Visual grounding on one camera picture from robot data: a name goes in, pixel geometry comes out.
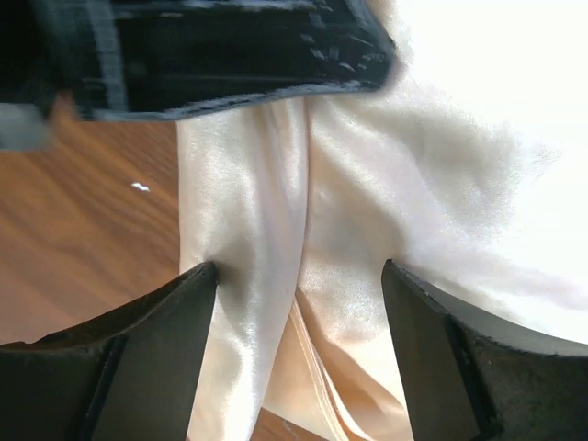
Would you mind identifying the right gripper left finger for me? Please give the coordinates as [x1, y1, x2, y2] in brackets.
[1, 263, 217, 440]

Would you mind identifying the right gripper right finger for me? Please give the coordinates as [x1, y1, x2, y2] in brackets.
[381, 261, 587, 440]

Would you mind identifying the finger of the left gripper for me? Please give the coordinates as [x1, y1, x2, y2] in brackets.
[1, 1, 396, 152]

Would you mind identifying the peach cloth napkin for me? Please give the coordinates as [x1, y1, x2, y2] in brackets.
[178, 1, 587, 440]

